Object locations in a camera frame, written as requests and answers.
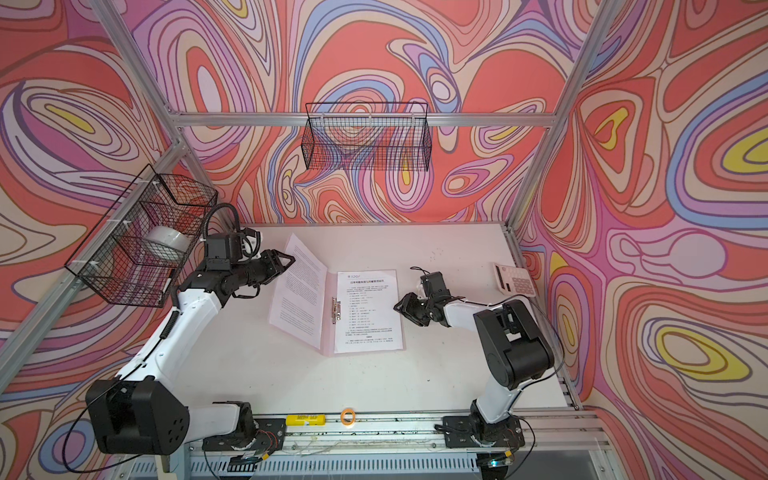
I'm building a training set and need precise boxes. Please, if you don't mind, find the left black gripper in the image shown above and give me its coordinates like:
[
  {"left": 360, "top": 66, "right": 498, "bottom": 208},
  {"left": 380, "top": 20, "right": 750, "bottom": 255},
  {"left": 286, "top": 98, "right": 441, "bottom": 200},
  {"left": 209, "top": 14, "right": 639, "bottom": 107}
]
[{"left": 230, "top": 248, "right": 296, "bottom": 288}]

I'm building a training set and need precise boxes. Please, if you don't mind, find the printed English text sheet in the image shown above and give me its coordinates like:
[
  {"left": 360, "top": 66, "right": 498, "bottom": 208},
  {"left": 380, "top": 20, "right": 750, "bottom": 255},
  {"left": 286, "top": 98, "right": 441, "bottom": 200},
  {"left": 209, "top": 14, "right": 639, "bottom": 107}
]
[{"left": 269, "top": 234, "right": 328, "bottom": 350}]

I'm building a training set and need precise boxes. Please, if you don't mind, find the printed Chinese text sheet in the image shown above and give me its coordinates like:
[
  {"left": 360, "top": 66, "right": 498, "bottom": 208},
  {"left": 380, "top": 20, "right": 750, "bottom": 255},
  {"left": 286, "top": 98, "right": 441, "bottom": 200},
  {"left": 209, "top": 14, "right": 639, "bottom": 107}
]
[{"left": 334, "top": 270, "right": 403, "bottom": 354}]

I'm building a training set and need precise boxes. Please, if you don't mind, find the pink file folder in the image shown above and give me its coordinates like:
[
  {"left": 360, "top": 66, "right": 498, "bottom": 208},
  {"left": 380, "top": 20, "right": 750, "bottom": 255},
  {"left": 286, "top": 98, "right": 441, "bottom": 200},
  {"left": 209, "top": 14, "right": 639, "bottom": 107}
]
[{"left": 268, "top": 233, "right": 406, "bottom": 358}]

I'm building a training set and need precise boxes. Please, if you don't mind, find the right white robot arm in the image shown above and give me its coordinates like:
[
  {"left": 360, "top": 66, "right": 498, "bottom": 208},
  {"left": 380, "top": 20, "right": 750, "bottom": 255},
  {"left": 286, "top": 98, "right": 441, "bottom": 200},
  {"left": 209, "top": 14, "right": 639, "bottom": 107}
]
[{"left": 394, "top": 271, "right": 555, "bottom": 443}]

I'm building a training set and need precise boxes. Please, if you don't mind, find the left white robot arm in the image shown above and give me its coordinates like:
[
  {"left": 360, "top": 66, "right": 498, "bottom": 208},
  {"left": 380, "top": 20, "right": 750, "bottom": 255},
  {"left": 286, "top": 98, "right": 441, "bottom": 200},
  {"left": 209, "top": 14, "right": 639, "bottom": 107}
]
[{"left": 86, "top": 229, "right": 296, "bottom": 456}]

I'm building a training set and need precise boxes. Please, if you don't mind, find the metal folder clip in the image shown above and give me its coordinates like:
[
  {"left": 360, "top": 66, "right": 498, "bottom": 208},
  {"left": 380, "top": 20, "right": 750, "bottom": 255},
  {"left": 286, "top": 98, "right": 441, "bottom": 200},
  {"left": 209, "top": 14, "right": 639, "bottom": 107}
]
[{"left": 331, "top": 297, "right": 342, "bottom": 325}]

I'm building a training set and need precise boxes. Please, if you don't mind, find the white tape roll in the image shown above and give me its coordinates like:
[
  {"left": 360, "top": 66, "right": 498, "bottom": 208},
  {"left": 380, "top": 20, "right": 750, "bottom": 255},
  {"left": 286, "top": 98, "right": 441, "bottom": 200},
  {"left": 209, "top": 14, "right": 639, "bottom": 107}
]
[{"left": 145, "top": 225, "right": 191, "bottom": 252}]

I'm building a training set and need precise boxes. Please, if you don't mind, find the yellow label strip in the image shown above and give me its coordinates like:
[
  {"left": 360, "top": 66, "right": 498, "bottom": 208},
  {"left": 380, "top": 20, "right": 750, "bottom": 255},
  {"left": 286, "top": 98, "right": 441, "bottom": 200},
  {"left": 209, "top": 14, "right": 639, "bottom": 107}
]
[{"left": 285, "top": 414, "right": 326, "bottom": 427}]

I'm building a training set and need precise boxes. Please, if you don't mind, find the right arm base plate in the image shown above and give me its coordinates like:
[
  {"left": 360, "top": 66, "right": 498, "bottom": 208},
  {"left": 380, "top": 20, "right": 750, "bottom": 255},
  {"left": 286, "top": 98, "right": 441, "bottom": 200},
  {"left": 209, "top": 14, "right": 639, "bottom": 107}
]
[{"left": 434, "top": 415, "right": 526, "bottom": 452}]

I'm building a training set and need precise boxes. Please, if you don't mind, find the black wire basket left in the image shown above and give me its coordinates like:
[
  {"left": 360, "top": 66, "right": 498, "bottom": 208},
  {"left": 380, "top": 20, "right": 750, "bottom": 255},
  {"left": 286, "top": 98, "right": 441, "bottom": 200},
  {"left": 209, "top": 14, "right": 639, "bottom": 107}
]
[{"left": 65, "top": 165, "right": 218, "bottom": 307}]

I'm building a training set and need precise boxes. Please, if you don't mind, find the black wire basket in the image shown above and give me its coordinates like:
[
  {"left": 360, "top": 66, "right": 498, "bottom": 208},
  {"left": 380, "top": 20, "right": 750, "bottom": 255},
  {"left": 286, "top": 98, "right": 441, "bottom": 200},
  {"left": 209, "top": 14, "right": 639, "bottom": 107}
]
[
  {"left": 301, "top": 101, "right": 432, "bottom": 172},
  {"left": 65, "top": 165, "right": 218, "bottom": 307}
]

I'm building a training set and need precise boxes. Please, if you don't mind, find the black wire basket back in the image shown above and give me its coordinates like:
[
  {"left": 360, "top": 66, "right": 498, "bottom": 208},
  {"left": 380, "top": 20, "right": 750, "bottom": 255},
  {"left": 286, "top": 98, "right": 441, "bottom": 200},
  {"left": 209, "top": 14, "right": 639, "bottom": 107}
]
[{"left": 301, "top": 101, "right": 432, "bottom": 172}]

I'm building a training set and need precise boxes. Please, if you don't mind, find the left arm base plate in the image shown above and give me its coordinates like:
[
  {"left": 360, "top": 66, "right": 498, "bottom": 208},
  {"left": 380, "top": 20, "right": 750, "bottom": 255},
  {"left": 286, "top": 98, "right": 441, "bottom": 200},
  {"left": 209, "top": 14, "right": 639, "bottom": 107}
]
[{"left": 202, "top": 417, "right": 287, "bottom": 453}]

